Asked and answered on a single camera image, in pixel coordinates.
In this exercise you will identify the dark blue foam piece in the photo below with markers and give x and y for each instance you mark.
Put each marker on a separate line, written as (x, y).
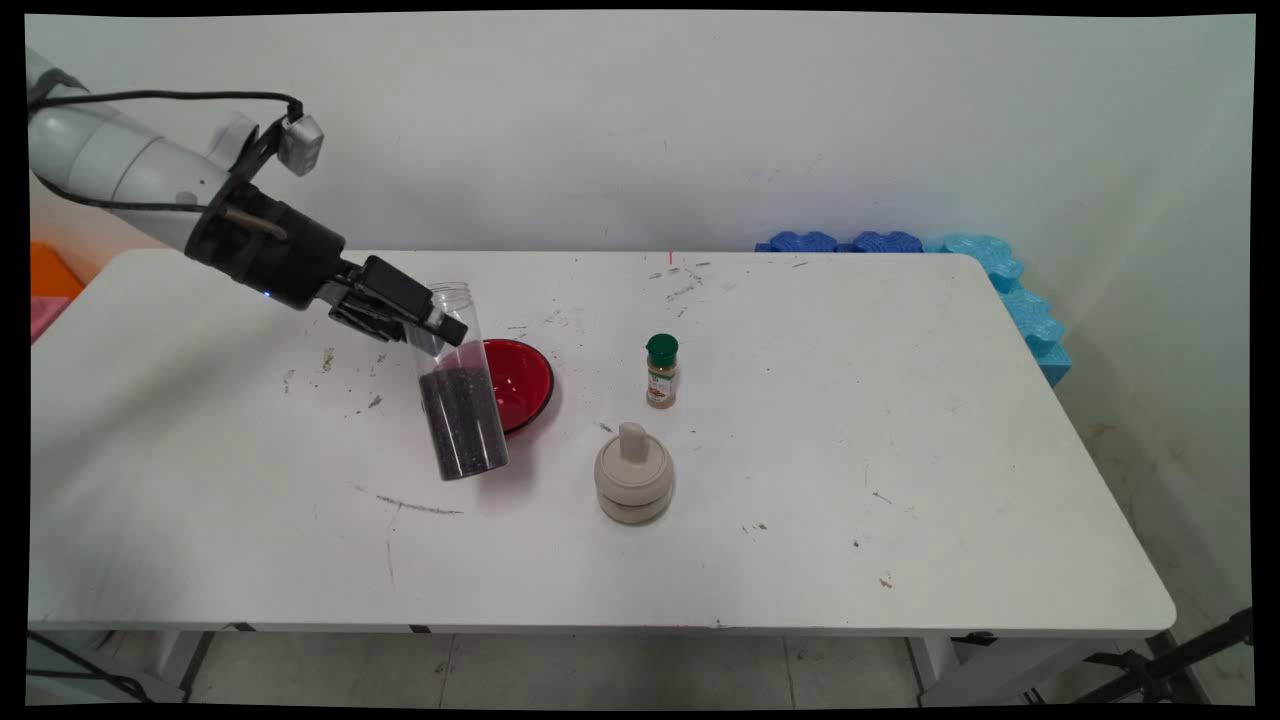
(885, 242)
(800, 242)

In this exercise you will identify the white table leg frame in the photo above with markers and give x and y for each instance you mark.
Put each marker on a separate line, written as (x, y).
(170, 660)
(985, 675)

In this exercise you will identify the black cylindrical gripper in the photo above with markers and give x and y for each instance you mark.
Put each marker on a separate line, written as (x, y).
(270, 255)

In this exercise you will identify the beige pestle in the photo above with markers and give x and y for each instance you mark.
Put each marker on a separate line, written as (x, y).
(632, 440)

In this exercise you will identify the light blue foam piece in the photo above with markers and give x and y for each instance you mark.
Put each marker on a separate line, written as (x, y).
(1030, 320)
(1055, 365)
(980, 255)

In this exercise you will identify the clear jar with black seeds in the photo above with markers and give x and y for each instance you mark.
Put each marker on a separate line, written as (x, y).
(462, 420)

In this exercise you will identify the pink foam block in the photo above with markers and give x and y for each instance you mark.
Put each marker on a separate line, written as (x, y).
(45, 315)

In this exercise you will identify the spice bottle with green cap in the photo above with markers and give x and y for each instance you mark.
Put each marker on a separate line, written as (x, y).
(661, 375)

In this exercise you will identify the orange foam block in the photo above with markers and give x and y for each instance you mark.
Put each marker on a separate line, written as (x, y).
(50, 272)

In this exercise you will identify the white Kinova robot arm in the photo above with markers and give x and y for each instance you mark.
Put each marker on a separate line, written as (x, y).
(110, 155)

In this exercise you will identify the red bowl with black rim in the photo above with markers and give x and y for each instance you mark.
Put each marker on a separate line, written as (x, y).
(520, 385)

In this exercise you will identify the black tripod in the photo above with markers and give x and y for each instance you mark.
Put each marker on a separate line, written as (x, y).
(1160, 670)

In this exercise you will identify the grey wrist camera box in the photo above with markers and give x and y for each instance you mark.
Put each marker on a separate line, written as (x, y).
(300, 145)

